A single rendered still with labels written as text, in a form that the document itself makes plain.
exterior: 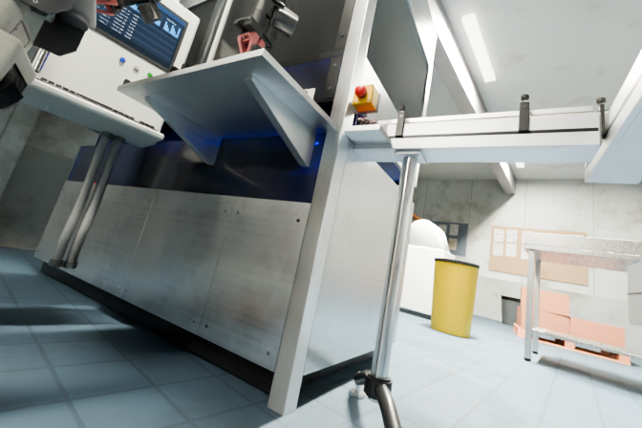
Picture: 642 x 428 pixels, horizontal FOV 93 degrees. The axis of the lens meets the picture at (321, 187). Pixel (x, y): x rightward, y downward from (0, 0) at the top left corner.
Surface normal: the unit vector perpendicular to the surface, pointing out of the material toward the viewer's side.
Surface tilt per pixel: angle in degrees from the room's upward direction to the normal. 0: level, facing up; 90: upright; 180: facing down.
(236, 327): 90
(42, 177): 90
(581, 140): 90
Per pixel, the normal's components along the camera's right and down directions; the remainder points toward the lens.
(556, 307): -0.50, -0.31
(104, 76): 0.75, 0.00
